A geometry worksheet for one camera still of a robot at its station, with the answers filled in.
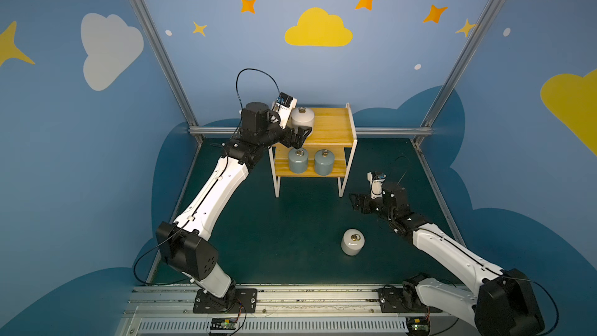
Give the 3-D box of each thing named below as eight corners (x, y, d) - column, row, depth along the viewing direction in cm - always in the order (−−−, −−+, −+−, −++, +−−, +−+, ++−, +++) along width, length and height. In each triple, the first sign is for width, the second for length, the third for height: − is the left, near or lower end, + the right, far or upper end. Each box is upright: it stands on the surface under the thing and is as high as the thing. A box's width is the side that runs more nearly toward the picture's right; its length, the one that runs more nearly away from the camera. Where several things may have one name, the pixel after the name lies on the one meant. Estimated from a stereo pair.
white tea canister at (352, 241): (341, 255, 86) (345, 247, 79) (339, 237, 90) (343, 228, 84) (361, 255, 86) (366, 247, 79) (358, 237, 90) (363, 228, 84)
